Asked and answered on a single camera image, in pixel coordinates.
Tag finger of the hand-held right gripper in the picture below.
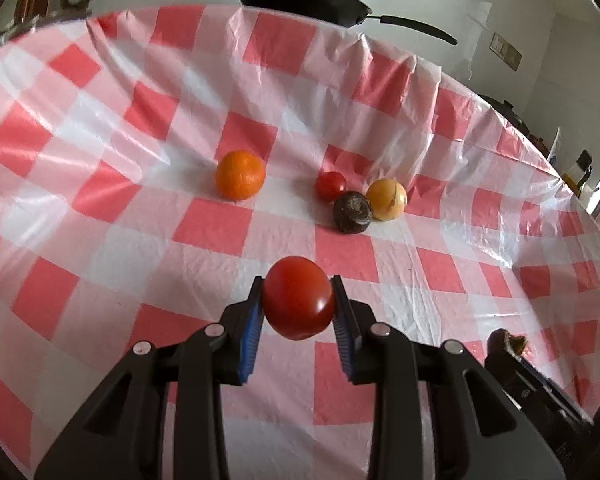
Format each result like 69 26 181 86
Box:
484 347 597 461

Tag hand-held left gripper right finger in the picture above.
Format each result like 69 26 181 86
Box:
330 274 566 480

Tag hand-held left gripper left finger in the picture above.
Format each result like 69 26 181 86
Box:
34 275 266 480

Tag large red tomato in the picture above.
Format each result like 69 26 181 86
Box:
261 256 336 341

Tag yellow round fruit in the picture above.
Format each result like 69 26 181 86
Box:
365 178 408 221

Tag small red tomato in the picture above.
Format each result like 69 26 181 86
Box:
314 171 347 202

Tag orange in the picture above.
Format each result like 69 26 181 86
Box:
215 150 267 201

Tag red white checked plastic tablecloth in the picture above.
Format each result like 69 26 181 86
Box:
0 4 600 480

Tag dark clay pot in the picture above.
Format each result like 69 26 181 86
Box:
482 95 531 138

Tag wall socket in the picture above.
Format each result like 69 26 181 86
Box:
490 32 522 72

